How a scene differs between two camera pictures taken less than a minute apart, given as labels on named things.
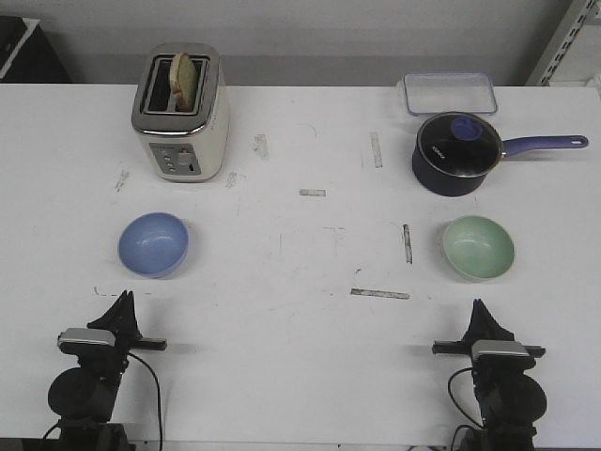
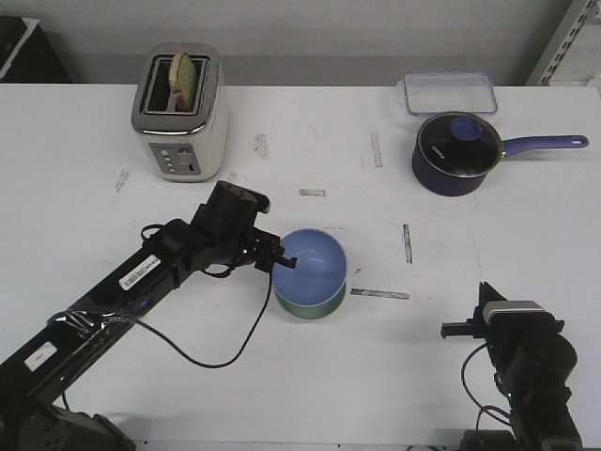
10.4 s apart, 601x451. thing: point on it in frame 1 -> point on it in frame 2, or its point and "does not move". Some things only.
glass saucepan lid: [459, 145] does not move
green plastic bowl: [478, 248] -> [314, 311]
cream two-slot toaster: [182, 147] does not move
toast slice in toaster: [183, 79] does not move
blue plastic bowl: [153, 244] -> [320, 268]
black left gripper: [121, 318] -> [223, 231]
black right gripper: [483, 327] -> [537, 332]
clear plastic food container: [449, 92] does not move
